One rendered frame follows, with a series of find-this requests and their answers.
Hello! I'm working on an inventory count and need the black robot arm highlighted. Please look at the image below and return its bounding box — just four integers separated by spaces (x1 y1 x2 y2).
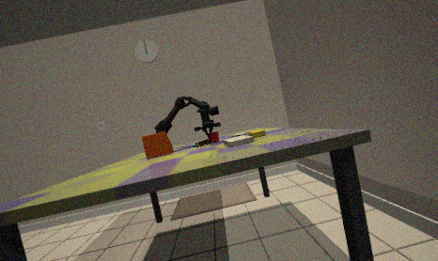
154 97 219 134

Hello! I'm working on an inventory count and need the yellow flat block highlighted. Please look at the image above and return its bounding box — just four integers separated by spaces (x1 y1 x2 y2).
248 130 266 138

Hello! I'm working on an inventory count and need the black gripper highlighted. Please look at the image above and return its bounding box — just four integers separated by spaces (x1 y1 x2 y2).
195 116 221 139

